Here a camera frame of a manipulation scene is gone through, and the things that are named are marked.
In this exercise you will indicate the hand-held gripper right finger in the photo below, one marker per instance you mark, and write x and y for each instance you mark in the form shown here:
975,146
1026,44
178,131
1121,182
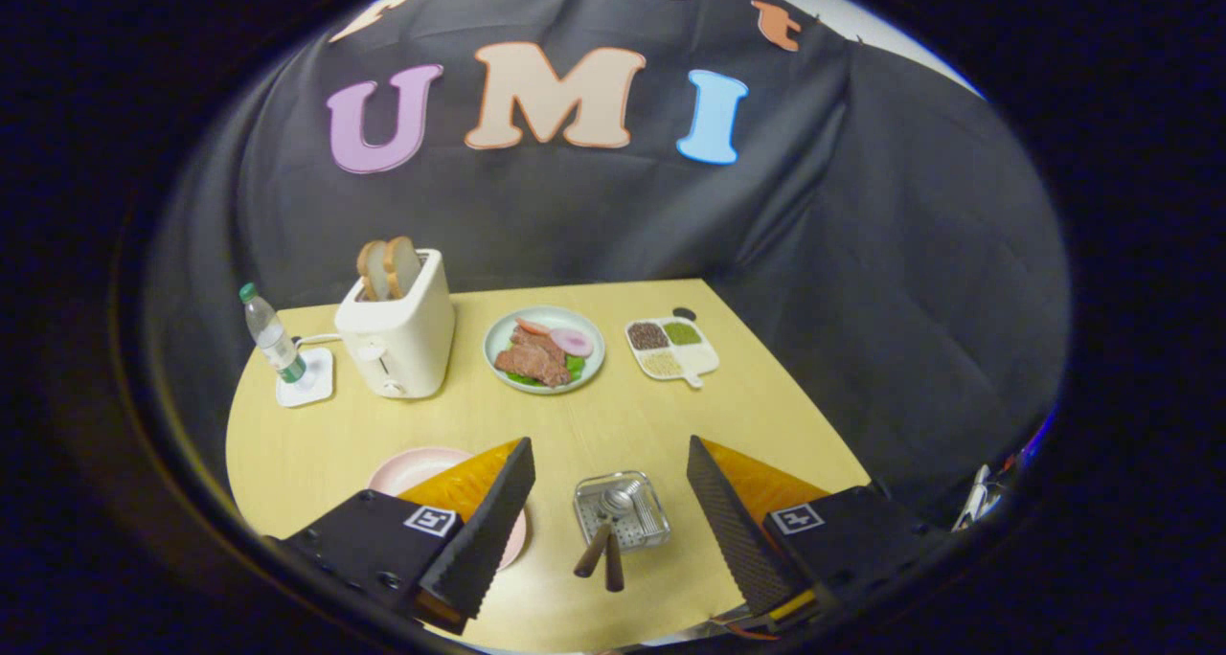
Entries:
736,535

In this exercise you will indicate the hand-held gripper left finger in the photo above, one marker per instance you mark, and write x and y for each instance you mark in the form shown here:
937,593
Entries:
479,540

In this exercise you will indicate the pink round plate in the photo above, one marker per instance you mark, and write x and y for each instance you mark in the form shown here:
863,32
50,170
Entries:
412,468

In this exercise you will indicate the white divided seasoning dish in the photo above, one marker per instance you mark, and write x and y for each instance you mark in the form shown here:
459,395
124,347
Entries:
699,358

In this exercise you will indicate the brown steak slice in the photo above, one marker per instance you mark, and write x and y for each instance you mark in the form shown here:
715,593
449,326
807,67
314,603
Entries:
536,360

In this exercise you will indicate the green lettuce leaf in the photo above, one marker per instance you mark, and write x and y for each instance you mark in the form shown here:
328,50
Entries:
577,368

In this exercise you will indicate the white toaster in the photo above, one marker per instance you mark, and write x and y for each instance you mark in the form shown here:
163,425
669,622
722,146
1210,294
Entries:
417,339

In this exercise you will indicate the pink onion slice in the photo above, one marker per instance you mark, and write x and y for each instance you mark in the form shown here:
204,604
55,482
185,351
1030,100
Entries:
573,342

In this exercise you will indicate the red tomato slice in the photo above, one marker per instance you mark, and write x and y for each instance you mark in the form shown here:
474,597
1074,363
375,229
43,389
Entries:
533,327

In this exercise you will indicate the white square coaster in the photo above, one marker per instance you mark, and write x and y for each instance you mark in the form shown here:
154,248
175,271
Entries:
321,384

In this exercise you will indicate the light green plate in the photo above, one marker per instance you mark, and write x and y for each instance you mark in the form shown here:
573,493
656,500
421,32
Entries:
560,315

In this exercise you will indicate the toasted bread slice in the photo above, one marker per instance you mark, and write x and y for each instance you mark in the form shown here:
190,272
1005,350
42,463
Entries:
371,267
404,264

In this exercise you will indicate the clear plastic water bottle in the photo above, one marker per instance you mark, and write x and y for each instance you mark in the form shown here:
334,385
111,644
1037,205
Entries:
273,339

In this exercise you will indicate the black backdrop cloth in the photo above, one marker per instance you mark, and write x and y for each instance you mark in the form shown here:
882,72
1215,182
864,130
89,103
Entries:
862,253

